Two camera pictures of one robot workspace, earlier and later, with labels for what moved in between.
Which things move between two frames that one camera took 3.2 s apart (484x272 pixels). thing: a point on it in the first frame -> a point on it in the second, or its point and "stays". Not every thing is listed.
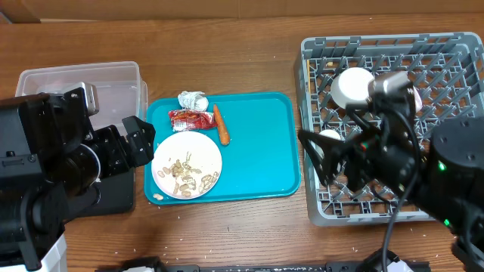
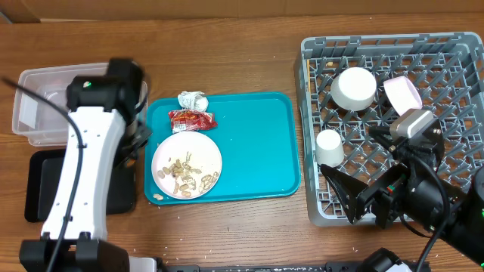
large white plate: [186, 165] stays
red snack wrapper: [184, 119] stays
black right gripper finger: [327, 156] -> [346, 190]
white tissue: [193, 100] stays
